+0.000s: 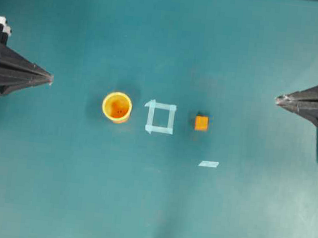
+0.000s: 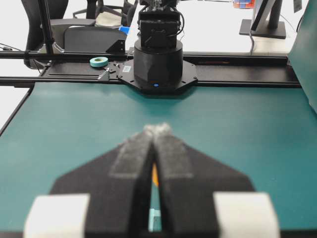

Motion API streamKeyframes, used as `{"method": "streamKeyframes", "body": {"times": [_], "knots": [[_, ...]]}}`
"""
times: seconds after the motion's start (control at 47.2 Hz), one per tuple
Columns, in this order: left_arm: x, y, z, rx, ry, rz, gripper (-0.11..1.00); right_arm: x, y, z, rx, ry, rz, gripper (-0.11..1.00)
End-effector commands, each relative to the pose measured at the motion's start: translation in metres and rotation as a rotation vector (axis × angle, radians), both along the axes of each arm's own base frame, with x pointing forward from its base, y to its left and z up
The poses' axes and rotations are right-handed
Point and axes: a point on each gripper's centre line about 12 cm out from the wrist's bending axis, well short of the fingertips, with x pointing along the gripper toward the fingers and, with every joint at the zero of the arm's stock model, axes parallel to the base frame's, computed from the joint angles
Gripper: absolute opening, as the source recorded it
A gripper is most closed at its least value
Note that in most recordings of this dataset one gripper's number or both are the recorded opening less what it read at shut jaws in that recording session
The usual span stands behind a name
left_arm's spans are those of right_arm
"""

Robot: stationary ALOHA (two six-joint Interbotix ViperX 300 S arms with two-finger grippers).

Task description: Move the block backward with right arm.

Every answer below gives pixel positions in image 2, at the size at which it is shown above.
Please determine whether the black monitor with stand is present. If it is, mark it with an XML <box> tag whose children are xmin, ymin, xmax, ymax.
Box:
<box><xmin>239</xmin><ymin>0</ymin><xmax>286</xmax><ymax>40</ymax></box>

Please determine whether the black aluminium frame rail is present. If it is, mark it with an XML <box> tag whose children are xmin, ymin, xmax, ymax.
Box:
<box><xmin>0</xmin><ymin>51</ymin><xmax>301</xmax><ymax>88</ymax></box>

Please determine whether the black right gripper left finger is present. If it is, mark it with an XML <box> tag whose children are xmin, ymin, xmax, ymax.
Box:
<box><xmin>24</xmin><ymin>130</ymin><xmax>155</xmax><ymax>238</ymax></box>

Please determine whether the orange block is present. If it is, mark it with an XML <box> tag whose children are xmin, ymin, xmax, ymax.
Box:
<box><xmin>152</xmin><ymin>163</ymin><xmax>159</xmax><ymax>187</ymax></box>

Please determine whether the teal tape roll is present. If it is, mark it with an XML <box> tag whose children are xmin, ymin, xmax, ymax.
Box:
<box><xmin>90</xmin><ymin>57</ymin><xmax>108</xmax><ymax>67</ymax></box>

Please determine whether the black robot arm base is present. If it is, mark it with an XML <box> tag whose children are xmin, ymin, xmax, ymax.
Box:
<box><xmin>118</xmin><ymin>0</ymin><xmax>198</xmax><ymax>94</ymax></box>

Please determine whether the black office chair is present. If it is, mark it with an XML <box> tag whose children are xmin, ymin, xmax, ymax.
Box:
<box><xmin>22</xmin><ymin>0</ymin><xmax>127</xmax><ymax>53</ymax></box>

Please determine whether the black vertical frame post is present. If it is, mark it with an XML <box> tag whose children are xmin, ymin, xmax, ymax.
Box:
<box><xmin>38</xmin><ymin>0</ymin><xmax>54</xmax><ymax>55</ymax></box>

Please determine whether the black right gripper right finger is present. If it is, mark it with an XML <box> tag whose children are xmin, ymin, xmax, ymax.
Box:
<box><xmin>151</xmin><ymin>123</ymin><xmax>281</xmax><ymax>238</ymax></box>

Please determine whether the light blue plastic piece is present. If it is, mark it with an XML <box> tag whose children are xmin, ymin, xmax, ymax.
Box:
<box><xmin>148</xmin><ymin>208</ymin><xmax>162</xmax><ymax>232</ymax></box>

